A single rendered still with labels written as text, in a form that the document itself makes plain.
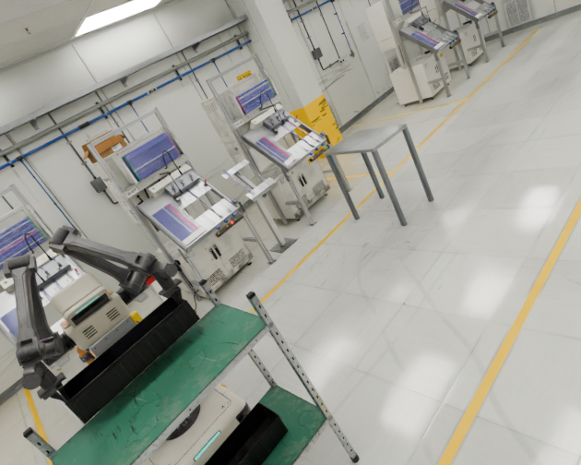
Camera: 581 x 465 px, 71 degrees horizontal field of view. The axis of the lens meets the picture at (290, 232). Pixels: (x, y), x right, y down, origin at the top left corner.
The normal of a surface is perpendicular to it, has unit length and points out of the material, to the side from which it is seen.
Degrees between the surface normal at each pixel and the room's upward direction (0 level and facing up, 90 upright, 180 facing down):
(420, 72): 90
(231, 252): 90
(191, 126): 90
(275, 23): 90
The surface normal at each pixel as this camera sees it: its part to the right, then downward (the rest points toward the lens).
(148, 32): 0.62, 0.03
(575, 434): -0.44, -0.81
